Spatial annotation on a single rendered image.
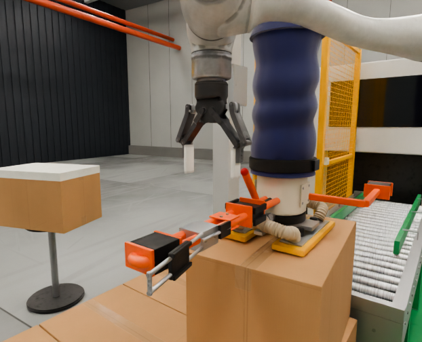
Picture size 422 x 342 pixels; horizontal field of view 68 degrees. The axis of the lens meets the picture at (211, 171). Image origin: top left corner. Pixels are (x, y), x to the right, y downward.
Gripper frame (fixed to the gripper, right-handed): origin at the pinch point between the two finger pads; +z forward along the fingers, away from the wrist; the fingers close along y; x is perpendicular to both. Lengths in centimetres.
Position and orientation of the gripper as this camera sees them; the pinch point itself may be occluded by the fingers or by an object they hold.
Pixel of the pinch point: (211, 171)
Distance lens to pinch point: 73.4
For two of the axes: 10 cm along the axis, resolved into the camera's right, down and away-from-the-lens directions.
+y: -7.9, -0.9, 6.0
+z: 0.0, 9.9, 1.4
